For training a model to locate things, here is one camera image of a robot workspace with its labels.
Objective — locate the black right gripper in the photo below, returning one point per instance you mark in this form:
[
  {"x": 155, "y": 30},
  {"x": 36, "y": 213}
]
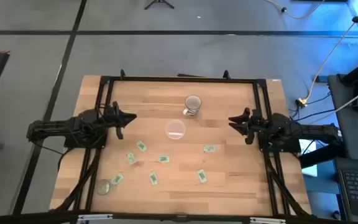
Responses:
[{"x": 256, "y": 124}]

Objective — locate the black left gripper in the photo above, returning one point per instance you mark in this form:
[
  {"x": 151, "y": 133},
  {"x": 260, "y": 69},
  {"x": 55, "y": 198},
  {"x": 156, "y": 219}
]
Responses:
[{"x": 112, "y": 116}]

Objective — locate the green stevia packet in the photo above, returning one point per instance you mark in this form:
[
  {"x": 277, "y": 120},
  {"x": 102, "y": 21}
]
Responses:
[
  {"x": 153, "y": 178},
  {"x": 117, "y": 179},
  {"x": 164, "y": 159},
  {"x": 202, "y": 176},
  {"x": 141, "y": 146},
  {"x": 131, "y": 158},
  {"x": 209, "y": 148}
]

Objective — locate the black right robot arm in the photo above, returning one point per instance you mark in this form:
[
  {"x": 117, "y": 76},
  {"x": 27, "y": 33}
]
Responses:
[{"x": 303, "y": 130}]

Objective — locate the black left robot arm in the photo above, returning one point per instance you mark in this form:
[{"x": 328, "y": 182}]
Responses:
[{"x": 57, "y": 127}]

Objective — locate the clear round plastic container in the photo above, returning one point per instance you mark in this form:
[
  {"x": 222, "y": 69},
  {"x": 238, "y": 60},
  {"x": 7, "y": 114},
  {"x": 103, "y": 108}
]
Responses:
[{"x": 175, "y": 129}]

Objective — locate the blue white paper cup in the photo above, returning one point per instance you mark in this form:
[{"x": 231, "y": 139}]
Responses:
[{"x": 193, "y": 105}]

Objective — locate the clear round lid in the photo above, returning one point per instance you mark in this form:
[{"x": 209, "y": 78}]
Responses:
[{"x": 103, "y": 187}]

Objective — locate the white paper sheet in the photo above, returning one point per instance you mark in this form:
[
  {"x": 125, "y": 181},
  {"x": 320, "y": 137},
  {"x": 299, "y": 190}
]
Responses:
[{"x": 309, "y": 149}]

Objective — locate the dark grey side desk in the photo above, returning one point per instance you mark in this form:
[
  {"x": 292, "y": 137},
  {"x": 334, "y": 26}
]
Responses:
[{"x": 350, "y": 130}]

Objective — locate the black tripod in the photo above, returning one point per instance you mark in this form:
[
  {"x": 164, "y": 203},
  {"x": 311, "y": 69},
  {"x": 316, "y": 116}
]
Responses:
[{"x": 158, "y": 2}]

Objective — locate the black crossbar with silver brackets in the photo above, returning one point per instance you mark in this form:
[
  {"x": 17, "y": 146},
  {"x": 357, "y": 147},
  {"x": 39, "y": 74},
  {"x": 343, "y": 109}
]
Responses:
[{"x": 42, "y": 218}]

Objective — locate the black aluminium table frame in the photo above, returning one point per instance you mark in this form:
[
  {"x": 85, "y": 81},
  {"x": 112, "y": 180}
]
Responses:
[{"x": 197, "y": 80}]

